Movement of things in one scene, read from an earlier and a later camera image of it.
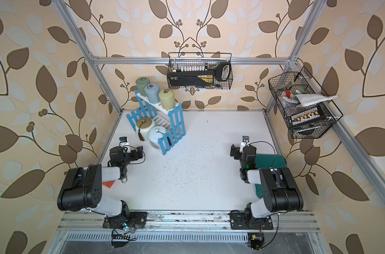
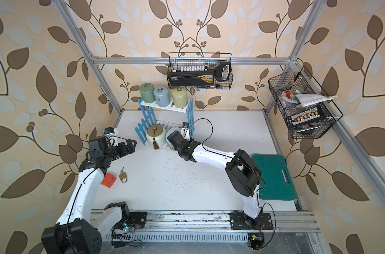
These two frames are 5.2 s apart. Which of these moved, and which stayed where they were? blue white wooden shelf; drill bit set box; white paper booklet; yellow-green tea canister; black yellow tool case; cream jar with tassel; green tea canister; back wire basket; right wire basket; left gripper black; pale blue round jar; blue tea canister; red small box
Moved: green tea canister; yellow-green tea canister; blue tea canister; cream jar with tassel; blue white wooden shelf; left gripper black; pale blue round jar
Stayed: black yellow tool case; right wire basket; back wire basket; red small box; white paper booklet; drill bit set box
